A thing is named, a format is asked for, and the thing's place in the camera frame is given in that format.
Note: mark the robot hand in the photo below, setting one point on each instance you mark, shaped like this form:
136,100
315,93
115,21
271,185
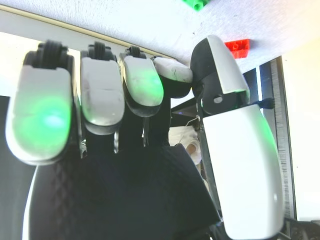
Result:
245,162

